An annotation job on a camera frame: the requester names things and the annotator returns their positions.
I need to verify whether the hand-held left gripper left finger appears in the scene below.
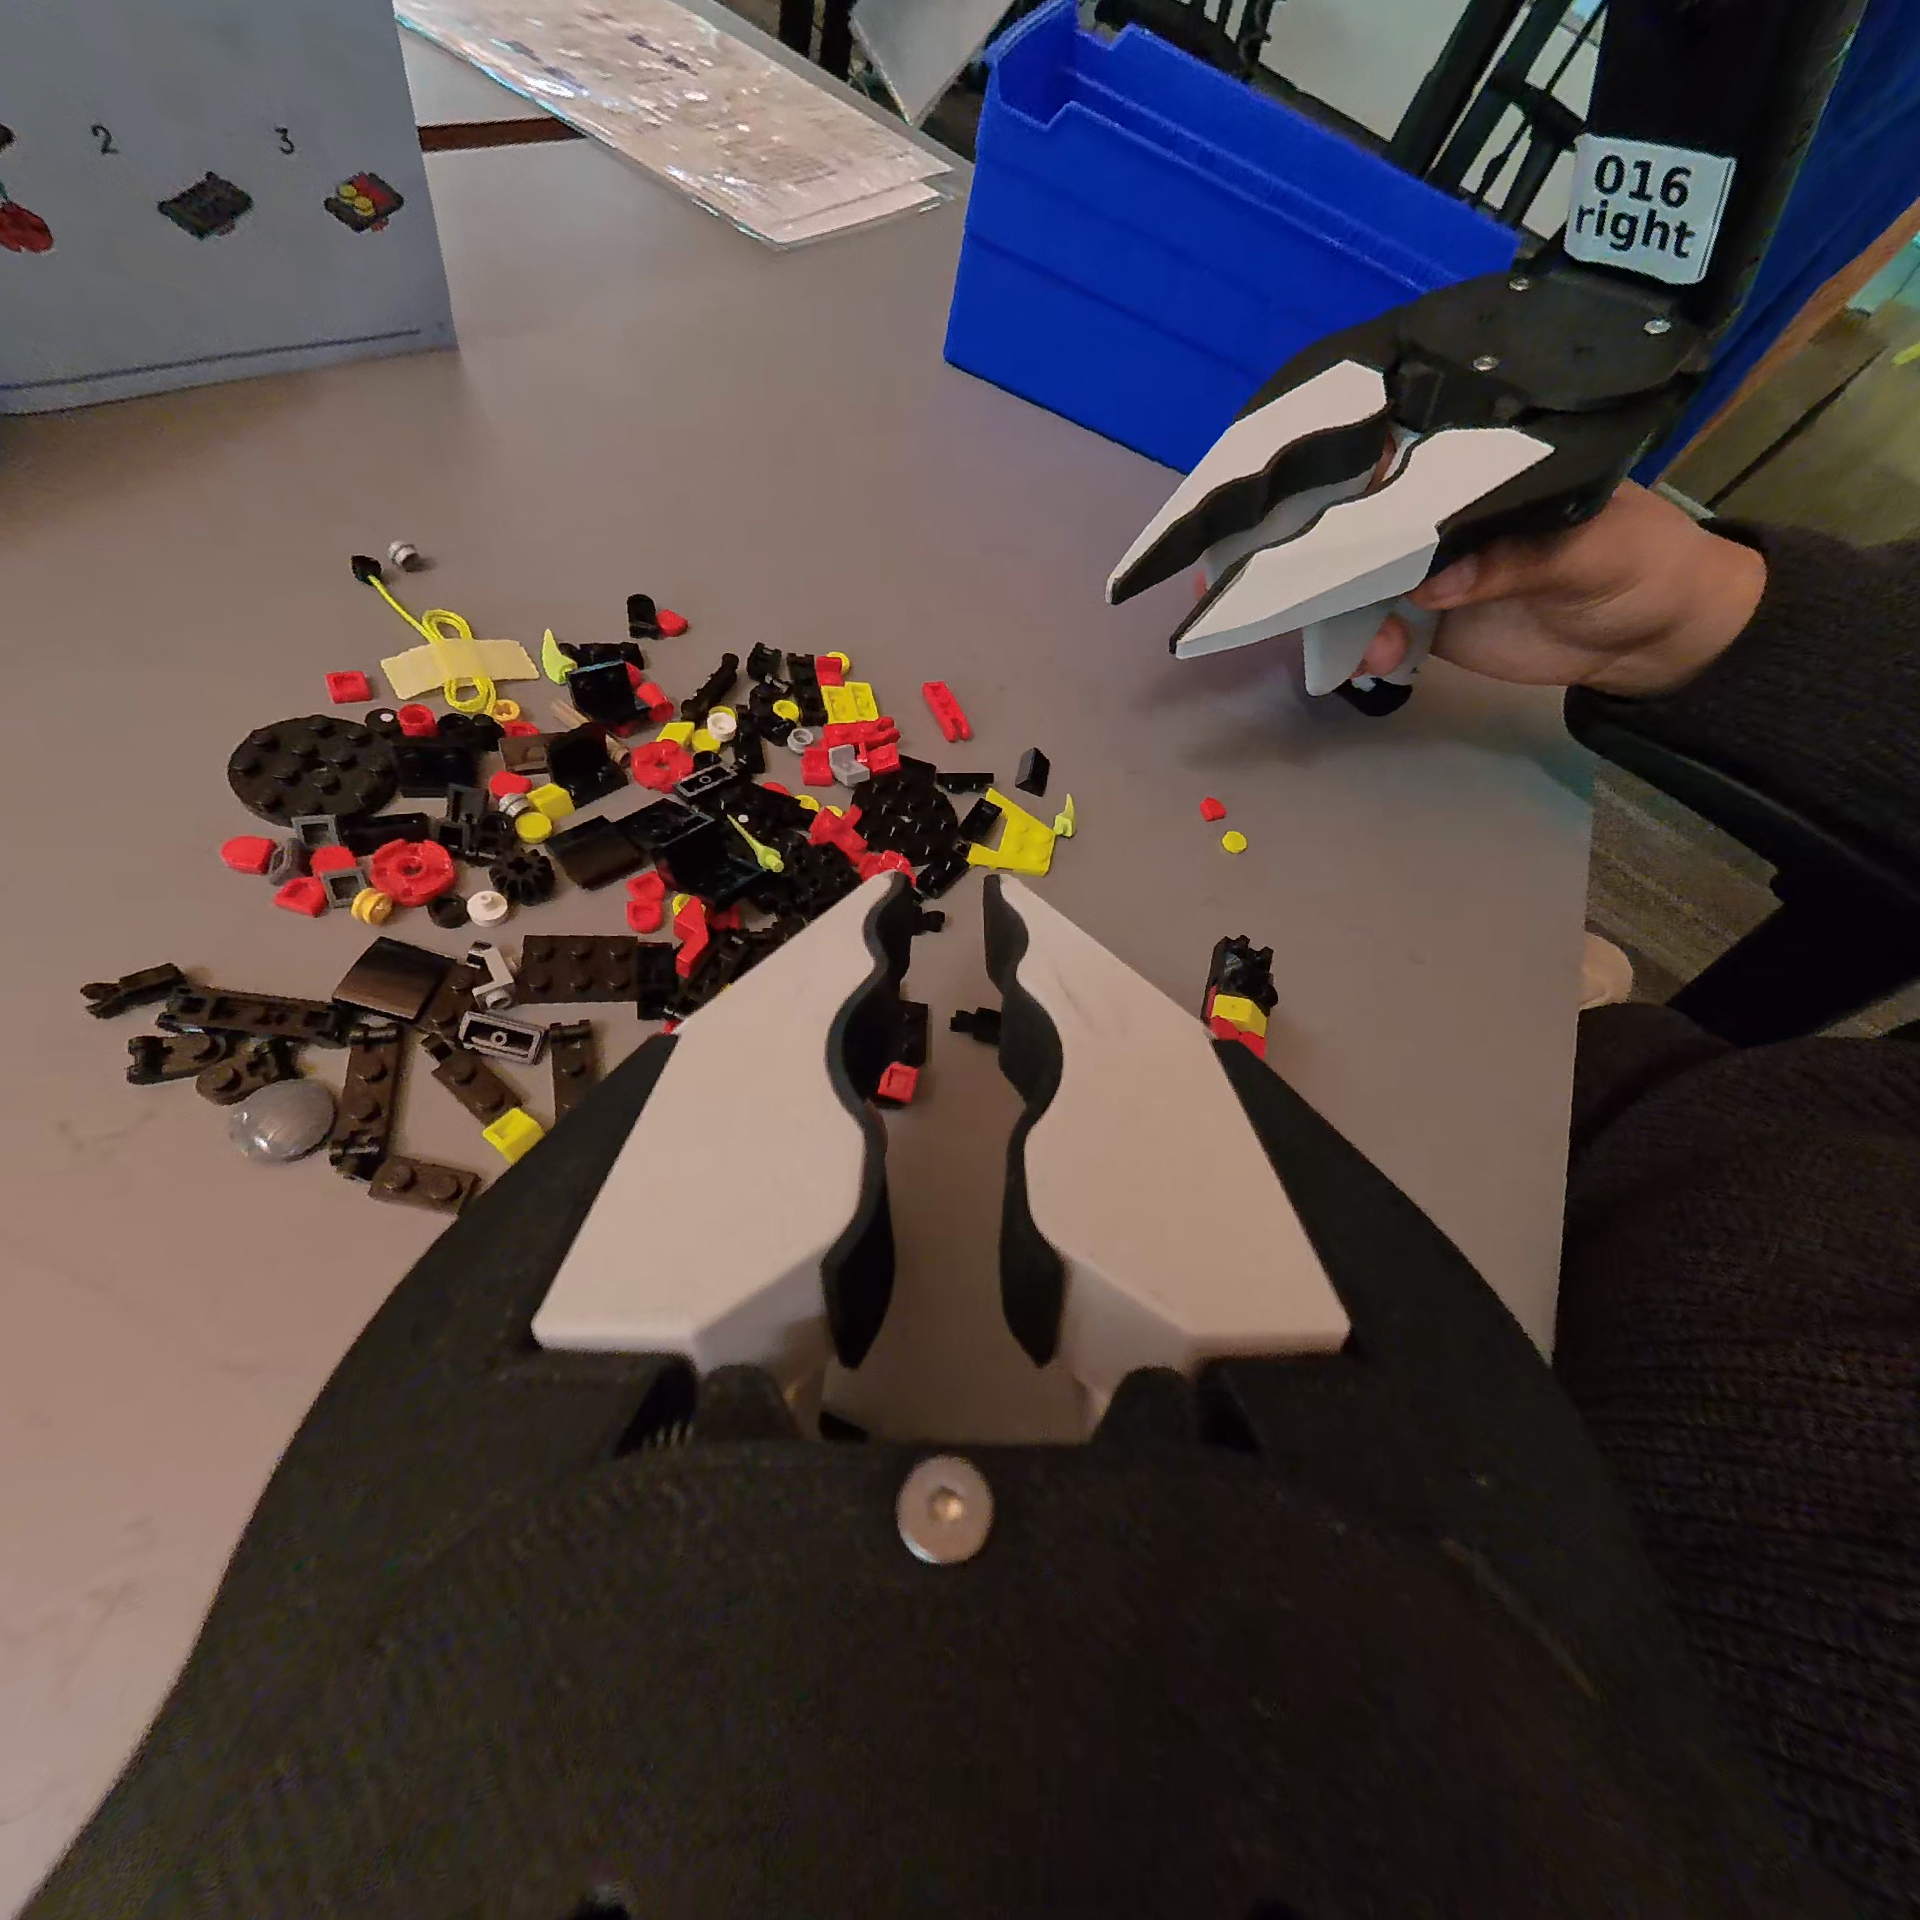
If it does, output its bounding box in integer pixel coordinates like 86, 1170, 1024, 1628
528, 869, 922, 1370

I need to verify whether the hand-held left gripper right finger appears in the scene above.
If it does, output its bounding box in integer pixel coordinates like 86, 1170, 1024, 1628
982, 871, 1355, 1402

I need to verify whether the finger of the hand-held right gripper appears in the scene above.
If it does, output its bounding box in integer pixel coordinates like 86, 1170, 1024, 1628
1166, 428, 1557, 663
1105, 357, 1398, 609

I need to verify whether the black yellow red lego assembly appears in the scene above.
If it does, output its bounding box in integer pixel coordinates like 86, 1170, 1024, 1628
1200, 934, 1279, 1065

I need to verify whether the pile of lego pieces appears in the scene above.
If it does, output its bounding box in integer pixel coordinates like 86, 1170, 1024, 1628
80, 535, 1081, 1219

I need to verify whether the pale blue instruction booklet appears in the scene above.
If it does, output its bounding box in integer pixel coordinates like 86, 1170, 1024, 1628
0, 0, 462, 416

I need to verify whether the person's right forearm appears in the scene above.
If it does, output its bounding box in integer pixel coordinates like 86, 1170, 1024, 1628
1565, 516, 1920, 902

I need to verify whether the person's right hand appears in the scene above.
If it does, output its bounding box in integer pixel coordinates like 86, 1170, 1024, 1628
1410, 477, 1774, 699

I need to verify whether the blue plastic bin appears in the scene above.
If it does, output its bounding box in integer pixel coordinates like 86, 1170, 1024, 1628
941, 0, 1524, 479

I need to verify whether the clear plastic bag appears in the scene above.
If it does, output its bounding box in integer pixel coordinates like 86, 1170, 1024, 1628
393, 0, 964, 249

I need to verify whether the wooden post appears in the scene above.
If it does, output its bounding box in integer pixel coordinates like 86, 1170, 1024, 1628
1655, 204, 1920, 512

